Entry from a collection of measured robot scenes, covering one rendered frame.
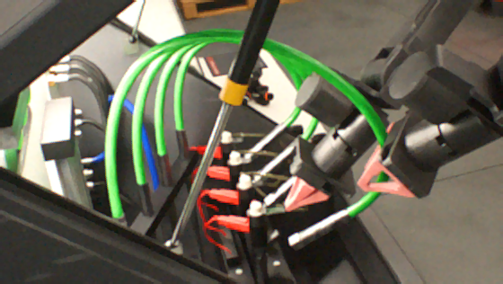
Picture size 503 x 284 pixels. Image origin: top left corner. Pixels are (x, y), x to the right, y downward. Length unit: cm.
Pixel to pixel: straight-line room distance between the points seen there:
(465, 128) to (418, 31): 24
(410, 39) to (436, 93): 24
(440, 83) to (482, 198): 241
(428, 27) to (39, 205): 60
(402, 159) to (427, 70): 13
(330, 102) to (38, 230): 46
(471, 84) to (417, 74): 5
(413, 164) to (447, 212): 219
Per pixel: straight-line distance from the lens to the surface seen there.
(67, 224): 56
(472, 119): 73
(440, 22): 96
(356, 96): 79
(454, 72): 69
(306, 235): 90
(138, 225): 104
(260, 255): 103
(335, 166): 93
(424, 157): 77
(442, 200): 305
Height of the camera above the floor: 168
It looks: 28 degrees down
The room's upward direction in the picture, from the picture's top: 6 degrees counter-clockwise
